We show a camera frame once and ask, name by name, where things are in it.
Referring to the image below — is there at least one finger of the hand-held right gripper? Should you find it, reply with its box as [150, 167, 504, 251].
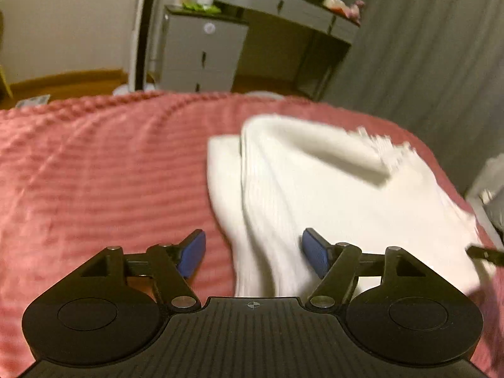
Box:
[466, 245, 504, 266]

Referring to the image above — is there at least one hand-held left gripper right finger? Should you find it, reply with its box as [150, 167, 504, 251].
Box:
[301, 227, 434, 311]

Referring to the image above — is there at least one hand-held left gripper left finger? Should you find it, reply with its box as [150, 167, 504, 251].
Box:
[70, 229, 207, 312]

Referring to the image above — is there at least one white ribbed knit sweater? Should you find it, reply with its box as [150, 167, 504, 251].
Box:
[207, 114, 497, 298]

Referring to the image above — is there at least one pink ribbed bedspread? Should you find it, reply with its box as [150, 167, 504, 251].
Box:
[0, 90, 504, 378]

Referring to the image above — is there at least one small grey cabinet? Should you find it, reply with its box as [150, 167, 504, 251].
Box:
[159, 5, 250, 94]

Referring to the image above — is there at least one printed paper sheet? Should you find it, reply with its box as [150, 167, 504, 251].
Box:
[16, 94, 52, 108]

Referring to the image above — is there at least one grey curtain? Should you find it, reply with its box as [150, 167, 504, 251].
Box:
[322, 0, 504, 194]

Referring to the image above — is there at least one white tower fan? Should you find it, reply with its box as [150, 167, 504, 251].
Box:
[112, 0, 164, 95]

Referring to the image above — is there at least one green packet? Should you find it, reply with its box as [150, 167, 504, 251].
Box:
[181, 1, 221, 13]

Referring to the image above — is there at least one grey dressing table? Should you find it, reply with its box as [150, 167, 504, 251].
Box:
[215, 0, 361, 101]

